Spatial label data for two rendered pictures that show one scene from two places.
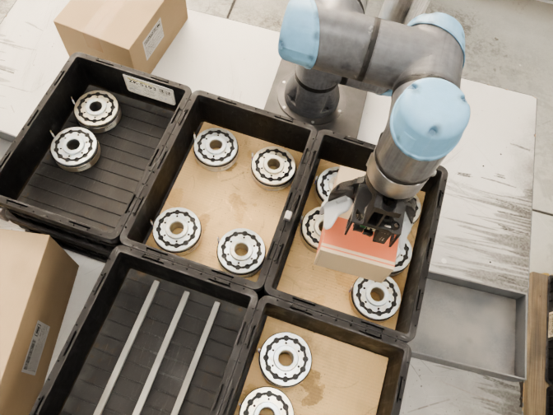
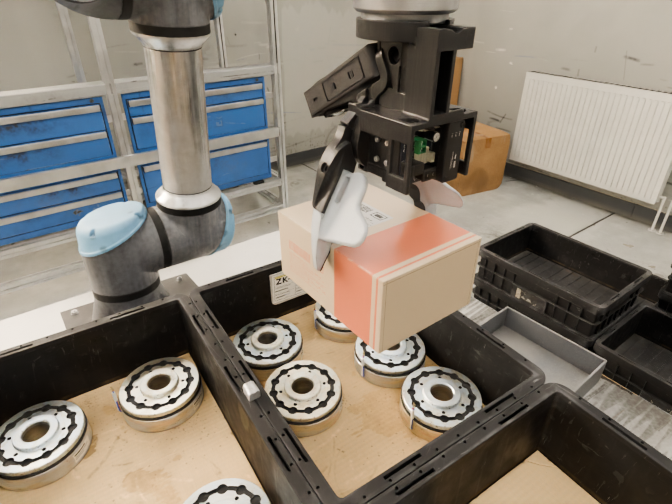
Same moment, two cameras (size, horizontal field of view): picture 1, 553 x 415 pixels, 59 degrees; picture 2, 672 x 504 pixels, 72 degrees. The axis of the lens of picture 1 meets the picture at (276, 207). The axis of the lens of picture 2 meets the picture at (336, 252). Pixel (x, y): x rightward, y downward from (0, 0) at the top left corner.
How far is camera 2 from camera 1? 55 cm
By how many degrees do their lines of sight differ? 43
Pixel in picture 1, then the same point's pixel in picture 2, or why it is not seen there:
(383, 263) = (464, 241)
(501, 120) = not seen: hidden behind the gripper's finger
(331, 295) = (398, 456)
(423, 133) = not seen: outside the picture
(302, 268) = (329, 464)
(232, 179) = (106, 459)
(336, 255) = (408, 277)
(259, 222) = (208, 471)
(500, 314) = (514, 344)
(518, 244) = not seen: hidden behind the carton
